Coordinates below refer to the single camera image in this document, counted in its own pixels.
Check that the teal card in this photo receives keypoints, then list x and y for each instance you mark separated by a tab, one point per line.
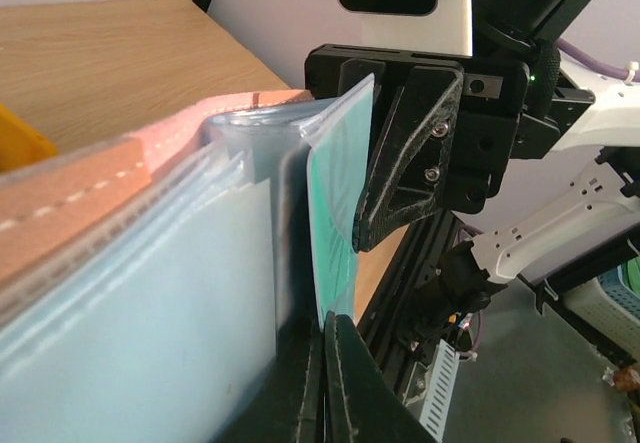
336	170

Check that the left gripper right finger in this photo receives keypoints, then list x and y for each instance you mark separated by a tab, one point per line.
360	407

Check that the white slotted cable duct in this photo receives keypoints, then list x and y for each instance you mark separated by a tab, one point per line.
439	389

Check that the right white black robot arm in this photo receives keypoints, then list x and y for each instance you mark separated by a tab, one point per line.
529	31

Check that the pink card holder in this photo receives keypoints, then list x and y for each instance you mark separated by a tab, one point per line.
145	280

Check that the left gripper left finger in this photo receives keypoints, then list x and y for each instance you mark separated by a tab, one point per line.
289	405

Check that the yellow bin left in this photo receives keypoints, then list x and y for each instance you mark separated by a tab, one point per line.
21	144

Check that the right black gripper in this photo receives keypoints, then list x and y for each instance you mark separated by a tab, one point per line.
442	131

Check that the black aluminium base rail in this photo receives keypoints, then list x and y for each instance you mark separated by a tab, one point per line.
413	263

